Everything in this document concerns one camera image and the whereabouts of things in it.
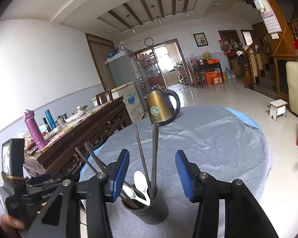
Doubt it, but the white ceramic spoon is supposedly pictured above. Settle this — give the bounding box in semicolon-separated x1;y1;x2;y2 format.
123;171;151;206

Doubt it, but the dark utensil holder cup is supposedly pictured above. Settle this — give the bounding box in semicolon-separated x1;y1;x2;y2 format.
122;186;169;225

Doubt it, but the person's left hand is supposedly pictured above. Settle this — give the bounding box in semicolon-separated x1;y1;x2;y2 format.
0;214;25;238

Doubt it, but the grey table cloth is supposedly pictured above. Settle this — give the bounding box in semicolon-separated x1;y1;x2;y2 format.
79;105;273;238

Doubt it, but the carved dark wooden sideboard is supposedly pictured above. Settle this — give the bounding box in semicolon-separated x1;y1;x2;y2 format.
23;97;132;179

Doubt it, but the white chest freezer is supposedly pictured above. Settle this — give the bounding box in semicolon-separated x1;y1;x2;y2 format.
111;82;145;123

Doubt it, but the bronze electric kettle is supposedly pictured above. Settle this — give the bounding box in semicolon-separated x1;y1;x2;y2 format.
144;86;180;126

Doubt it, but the wooden chair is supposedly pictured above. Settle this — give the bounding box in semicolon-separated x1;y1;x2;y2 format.
95;89;113;105

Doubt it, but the blue round table cover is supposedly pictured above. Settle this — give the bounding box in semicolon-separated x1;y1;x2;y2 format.
225;107;260;130

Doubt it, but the magenta water bottle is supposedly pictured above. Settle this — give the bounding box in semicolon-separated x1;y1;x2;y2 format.
23;110;47;150

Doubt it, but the teal water bottle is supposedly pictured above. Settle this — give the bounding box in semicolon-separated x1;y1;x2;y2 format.
45;110;56;129

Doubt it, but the grey refrigerator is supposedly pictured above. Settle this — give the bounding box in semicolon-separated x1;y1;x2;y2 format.
105;48;147;111

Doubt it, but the wooden side table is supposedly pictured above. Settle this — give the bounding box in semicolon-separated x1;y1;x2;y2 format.
192;59;224;86

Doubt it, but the small white stool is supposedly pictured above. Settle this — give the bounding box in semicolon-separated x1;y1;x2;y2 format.
269;99;288;121

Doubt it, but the framed wall picture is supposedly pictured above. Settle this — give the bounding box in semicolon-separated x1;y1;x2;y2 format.
193;32;208;47

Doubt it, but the round wall clock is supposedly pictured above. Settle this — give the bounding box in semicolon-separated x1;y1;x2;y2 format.
144;37;154;47

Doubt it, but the wall calendar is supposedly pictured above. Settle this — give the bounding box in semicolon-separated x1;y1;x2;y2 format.
253;0;282;34

